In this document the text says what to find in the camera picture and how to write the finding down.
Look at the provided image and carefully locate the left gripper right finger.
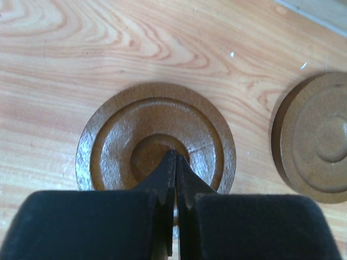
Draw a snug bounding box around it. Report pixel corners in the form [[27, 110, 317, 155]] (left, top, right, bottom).
[[176, 155, 341, 259]]

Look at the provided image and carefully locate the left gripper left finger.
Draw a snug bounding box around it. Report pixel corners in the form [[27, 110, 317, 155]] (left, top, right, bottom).
[[1, 151, 176, 259]]

